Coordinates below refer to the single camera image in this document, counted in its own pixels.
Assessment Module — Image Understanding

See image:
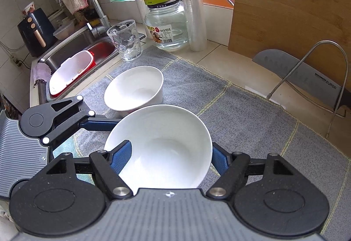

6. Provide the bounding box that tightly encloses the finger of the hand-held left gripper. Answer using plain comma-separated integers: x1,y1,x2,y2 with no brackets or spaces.
42,95,121,145

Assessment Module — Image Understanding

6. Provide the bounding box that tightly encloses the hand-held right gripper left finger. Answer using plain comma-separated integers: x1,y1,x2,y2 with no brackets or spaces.
36,140,133,201

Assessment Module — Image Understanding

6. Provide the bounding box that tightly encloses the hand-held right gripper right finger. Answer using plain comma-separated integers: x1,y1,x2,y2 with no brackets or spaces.
207,142,299,200

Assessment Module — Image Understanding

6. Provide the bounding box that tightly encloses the white pink flower bowl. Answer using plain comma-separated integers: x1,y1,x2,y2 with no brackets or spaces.
104,104,213,194

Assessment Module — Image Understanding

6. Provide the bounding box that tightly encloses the plain white bowl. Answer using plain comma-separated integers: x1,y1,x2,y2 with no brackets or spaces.
104,66,164,118

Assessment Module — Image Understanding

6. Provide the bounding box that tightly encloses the grey checked mat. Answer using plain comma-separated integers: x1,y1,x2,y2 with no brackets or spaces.
52,45,351,236

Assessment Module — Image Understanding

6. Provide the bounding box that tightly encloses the white red rectangular basin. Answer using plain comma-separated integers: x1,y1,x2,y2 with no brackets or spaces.
49,50,95,97

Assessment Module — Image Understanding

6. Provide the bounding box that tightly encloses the purple cloth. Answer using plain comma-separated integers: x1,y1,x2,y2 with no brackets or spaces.
32,62,52,88

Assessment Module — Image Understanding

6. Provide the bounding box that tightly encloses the steel sink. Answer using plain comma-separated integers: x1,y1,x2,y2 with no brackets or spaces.
30,29,146,102

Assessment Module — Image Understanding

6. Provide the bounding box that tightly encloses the clear dimpled glass cup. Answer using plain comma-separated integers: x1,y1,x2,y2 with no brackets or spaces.
106,20,143,62

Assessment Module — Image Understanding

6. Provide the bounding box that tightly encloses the clear plastic food container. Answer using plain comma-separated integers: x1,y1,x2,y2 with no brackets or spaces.
53,20,76,40

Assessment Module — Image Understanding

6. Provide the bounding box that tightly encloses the dark air fryer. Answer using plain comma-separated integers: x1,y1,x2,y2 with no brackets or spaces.
17,8,57,57

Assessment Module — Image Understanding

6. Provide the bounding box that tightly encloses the grey kitchen knife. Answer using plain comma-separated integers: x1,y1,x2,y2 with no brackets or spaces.
252,49,351,108

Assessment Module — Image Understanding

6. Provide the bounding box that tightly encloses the metal faucet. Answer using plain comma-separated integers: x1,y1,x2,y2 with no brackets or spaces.
79,0,111,39

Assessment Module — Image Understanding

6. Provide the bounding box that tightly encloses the glass jar with green lid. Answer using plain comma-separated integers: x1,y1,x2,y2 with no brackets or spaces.
144,0,190,51

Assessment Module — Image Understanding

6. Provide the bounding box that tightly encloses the clear disposable cup stack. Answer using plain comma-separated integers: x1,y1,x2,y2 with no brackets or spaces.
174,0,207,52

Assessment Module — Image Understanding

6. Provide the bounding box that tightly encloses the metal wire rack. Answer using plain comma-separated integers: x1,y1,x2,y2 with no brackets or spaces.
224,0,349,139

